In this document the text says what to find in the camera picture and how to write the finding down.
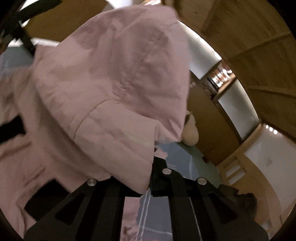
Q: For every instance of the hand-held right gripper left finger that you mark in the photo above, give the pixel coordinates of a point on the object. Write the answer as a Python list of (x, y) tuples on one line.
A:
[(104, 191)]

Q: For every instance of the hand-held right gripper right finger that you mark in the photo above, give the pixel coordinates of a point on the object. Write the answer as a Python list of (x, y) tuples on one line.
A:
[(161, 184)]

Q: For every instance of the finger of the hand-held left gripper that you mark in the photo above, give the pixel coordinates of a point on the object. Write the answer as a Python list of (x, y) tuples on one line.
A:
[(25, 37)]

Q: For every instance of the pink hooded jacket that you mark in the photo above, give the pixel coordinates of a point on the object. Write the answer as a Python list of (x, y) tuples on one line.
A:
[(104, 81)]

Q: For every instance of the plaid blue bed sheet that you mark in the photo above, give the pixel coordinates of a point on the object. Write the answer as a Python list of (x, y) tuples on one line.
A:
[(157, 215)]

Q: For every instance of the large plush dog striped shirt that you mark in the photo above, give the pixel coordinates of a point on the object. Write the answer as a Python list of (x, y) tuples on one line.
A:
[(190, 134)]

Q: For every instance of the dark brown jacket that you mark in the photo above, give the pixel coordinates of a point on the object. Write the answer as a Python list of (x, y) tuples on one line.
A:
[(246, 202)]

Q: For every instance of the stack of printed packets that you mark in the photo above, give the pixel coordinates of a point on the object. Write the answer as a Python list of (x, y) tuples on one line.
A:
[(219, 75)]

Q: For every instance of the wooden bunk bed frame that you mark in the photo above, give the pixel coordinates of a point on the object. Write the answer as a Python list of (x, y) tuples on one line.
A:
[(254, 46)]

